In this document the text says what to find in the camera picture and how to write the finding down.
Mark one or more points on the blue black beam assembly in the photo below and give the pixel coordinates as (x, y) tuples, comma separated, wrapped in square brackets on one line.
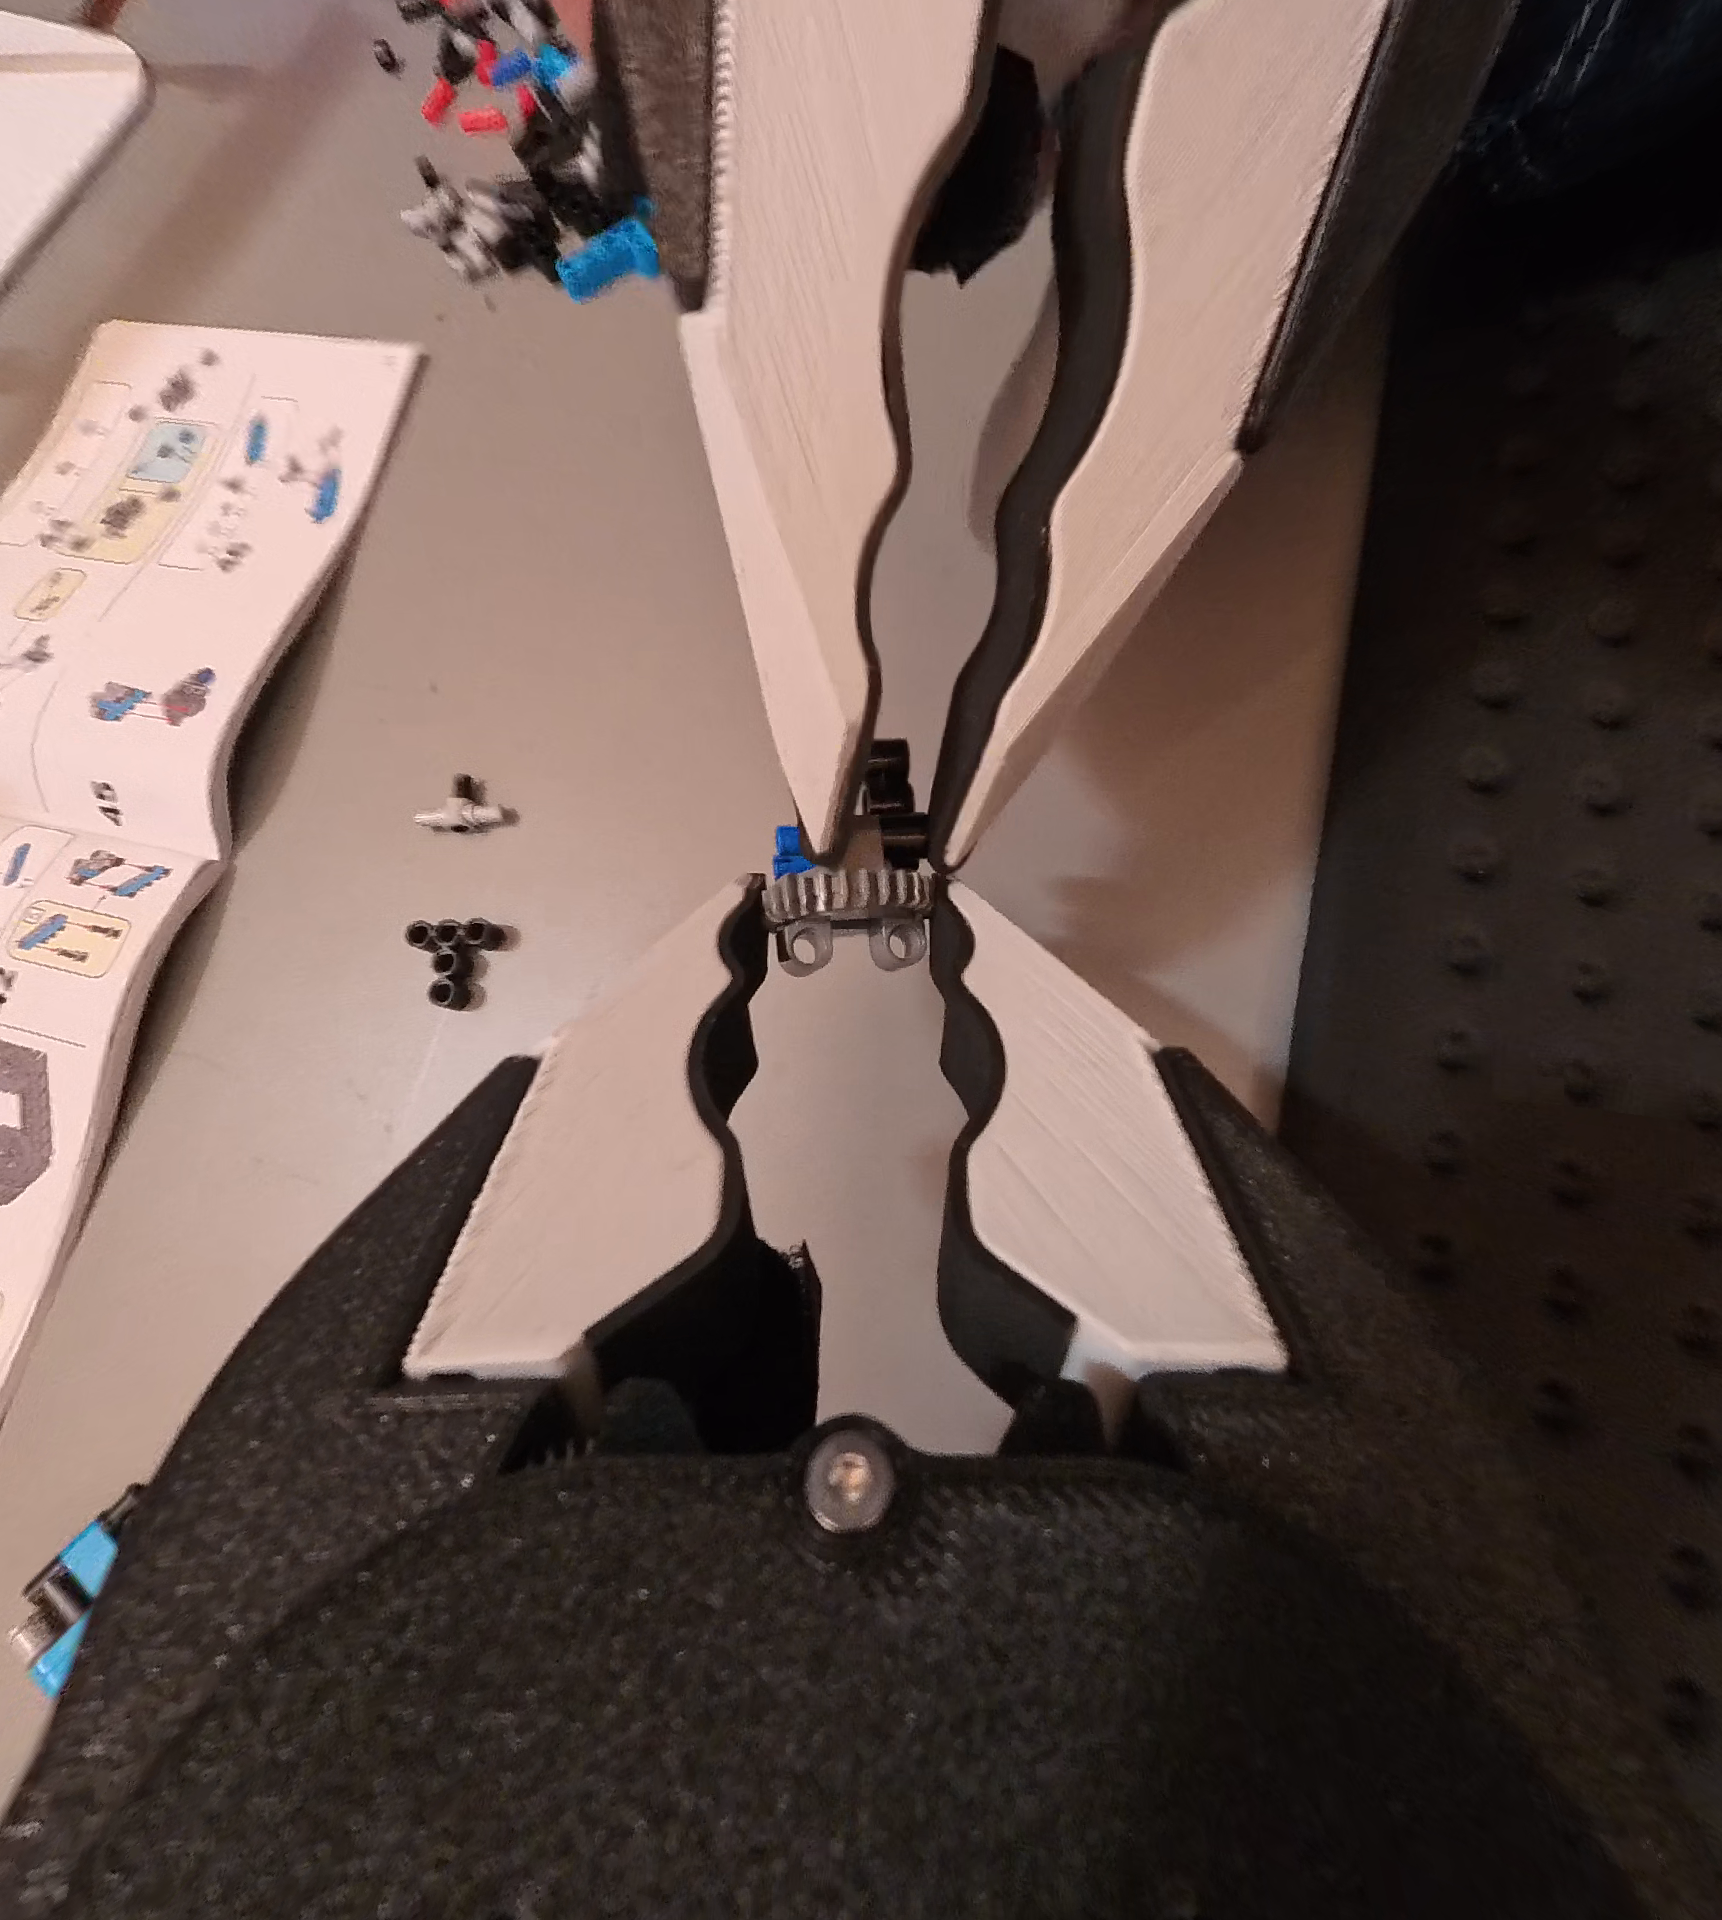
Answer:
[(74, 1591)]

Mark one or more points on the blue black pin connector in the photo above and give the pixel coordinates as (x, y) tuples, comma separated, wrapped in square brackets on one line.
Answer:
[(890, 795)]

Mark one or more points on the black connector cluster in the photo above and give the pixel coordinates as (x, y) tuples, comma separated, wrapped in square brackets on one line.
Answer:
[(459, 961)]

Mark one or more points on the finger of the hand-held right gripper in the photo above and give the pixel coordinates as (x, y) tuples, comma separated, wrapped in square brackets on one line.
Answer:
[(800, 374), (1191, 300)]

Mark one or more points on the pile of small pins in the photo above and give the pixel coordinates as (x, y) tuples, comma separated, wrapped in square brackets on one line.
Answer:
[(531, 150)]

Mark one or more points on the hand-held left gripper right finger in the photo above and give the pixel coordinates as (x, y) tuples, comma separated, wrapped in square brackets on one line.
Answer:
[(1101, 1185)]

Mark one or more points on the instruction booklet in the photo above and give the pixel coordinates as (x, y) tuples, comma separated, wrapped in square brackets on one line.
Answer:
[(126, 674)]

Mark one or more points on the grey T-shaped connector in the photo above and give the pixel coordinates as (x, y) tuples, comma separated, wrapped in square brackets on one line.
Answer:
[(464, 810)]

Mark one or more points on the grey desk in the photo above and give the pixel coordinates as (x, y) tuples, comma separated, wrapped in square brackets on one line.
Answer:
[(500, 601)]

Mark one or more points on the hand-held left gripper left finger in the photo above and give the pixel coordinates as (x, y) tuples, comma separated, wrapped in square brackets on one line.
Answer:
[(577, 1185)]

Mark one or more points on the person's right forearm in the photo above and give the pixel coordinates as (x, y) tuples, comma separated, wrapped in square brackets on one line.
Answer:
[(1627, 75)]

